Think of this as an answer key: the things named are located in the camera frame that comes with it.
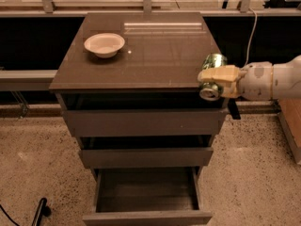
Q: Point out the bottom grey drawer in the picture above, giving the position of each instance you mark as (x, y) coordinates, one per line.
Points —
(147, 197)

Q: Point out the white bowl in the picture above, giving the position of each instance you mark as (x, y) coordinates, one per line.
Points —
(104, 45)

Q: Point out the cardboard box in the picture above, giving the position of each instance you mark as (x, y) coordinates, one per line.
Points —
(290, 118)

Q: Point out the middle grey drawer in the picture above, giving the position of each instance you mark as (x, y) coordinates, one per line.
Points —
(145, 152)

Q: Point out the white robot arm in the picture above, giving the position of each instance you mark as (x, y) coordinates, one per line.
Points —
(286, 80)

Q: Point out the green can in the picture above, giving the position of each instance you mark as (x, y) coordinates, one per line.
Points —
(214, 60)

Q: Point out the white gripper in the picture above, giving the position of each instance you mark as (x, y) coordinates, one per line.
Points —
(256, 80)

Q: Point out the top grey drawer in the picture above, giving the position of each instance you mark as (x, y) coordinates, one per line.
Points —
(174, 113)

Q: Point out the grey drawer cabinet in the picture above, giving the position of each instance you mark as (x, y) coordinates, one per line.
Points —
(162, 52)

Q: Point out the black stand foot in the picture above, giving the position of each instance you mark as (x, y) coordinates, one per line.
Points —
(43, 210)

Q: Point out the grey drawer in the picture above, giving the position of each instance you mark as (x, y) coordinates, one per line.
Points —
(145, 152)
(174, 113)
(147, 197)

